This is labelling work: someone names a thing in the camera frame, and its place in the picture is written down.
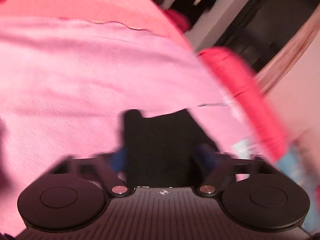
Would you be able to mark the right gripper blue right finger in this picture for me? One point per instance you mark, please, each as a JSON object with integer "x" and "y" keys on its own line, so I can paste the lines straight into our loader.
{"x": 217, "y": 171}

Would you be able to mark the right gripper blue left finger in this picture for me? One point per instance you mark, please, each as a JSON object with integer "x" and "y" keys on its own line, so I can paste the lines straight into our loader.
{"x": 109, "y": 173}

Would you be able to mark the black pants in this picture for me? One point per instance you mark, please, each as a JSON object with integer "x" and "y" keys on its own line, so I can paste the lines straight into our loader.
{"x": 160, "y": 151}

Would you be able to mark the teal grey striped pillow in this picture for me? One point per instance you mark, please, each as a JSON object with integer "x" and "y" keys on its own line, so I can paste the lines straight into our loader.
{"x": 295, "y": 165}

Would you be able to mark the red pillow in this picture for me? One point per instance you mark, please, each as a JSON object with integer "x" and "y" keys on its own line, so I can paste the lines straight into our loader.
{"x": 238, "y": 77}

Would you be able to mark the pink printed duvet cover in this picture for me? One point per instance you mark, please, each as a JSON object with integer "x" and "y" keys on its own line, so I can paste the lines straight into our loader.
{"x": 64, "y": 84}

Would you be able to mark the red fleece blanket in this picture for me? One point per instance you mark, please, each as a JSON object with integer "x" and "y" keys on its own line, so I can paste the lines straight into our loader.
{"x": 136, "y": 14}

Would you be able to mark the dark doorway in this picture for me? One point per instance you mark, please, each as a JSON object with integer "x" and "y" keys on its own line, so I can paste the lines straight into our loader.
{"x": 263, "y": 27}

